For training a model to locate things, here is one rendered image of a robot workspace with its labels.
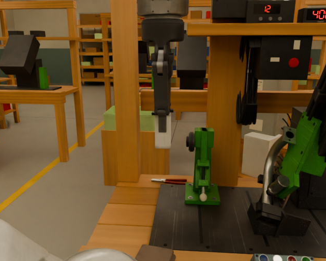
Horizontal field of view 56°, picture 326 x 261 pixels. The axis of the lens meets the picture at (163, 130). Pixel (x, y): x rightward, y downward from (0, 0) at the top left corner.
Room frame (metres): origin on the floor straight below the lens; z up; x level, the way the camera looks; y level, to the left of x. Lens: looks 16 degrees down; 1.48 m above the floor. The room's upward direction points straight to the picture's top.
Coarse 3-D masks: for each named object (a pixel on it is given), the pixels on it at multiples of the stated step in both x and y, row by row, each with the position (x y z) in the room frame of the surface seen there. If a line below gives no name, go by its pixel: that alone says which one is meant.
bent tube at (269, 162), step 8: (288, 128) 0.92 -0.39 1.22; (288, 136) 0.93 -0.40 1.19; (280, 144) 0.93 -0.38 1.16; (272, 152) 0.96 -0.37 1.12; (272, 160) 0.96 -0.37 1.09; (264, 168) 0.96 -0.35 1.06; (272, 168) 0.95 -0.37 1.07; (264, 176) 0.94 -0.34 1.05; (272, 176) 0.94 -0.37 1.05; (264, 184) 0.91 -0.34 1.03; (264, 192) 0.89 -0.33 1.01; (264, 200) 0.87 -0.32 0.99
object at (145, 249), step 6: (144, 246) 0.72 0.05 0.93; (150, 246) 0.72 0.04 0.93; (156, 246) 0.72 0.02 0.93; (138, 252) 0.70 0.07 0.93; (144, 252) 0.70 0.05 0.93; (150, 252) 0.70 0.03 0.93; (156, 252) 0.70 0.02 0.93; (162, 252) 0.70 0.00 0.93; (168, 252) 0.70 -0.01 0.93; (138, 258) 0.68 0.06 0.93; (144, 258) 0.68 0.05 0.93; (150, 258) 0.68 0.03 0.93; (156, 258) 0.68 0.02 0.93; (162, 258) 0.68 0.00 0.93; (168, 258) 0.68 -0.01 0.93; (174, 258) 0.70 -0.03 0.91
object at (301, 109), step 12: (300, 108) 1.12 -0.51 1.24; (288, 144) 1.13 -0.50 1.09; (300, 180) 0.98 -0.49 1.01; (312, 180) 0.97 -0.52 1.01; (324, 180) 0.97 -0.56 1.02; (300, 192) 0.98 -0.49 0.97; (312, 192) 0.97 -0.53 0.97; (324, 192) 0.97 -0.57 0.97; (300, 204) 0.97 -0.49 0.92; (312, 204) 0.97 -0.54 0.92; (324, 204) 0.97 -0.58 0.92
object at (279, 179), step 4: (280, 176) 0.83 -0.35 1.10; (284, 176) 0.83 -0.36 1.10; (276, 180) 0.83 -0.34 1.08; (280, 180) 0.82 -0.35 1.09; (284, 180) 0.82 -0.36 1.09; (288, 180) 0.82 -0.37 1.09; (272, 184) 0.85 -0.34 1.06; (276, 184) 0.83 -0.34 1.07; (280, 184) 0.81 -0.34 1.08; (284, 184) 0.81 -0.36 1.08; (288, 184) 0.81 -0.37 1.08; (268, 188) 0.86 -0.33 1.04; (272, 188) 0.84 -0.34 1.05; (276, 188) 0.83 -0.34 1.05; (280, 188) 0.82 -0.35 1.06; (272, 192) 0.85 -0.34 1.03; (276, 192) 0.84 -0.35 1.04
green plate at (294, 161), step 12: (300, 120) 0.92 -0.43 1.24; (312, 120) 0.84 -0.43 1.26; (300, 132) 0.89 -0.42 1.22; (312, 132) 0.81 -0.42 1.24; (300, 144) 0.85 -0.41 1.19; (312, 144) 0.82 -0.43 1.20; (288, 156) 0.90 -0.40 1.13; (300, 156) 0.82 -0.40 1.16; (312, 156) 0.82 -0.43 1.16; (324, 156) 0.82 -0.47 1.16; (288, 168) 0.87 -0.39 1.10; (300, 168) 0.81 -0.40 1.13; (312, 168) 0.82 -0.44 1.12; (324, 168) 0.82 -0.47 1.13
